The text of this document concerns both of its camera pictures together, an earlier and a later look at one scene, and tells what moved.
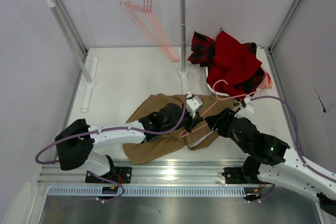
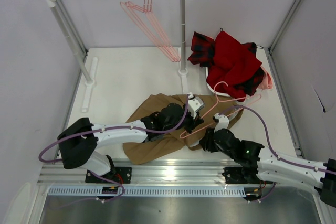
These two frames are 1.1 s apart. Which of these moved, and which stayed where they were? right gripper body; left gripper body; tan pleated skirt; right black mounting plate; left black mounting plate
Moved: right gripper body
Stayed: right black mounting plate; left gripper body; left black mounting plate; tan pleated skirt
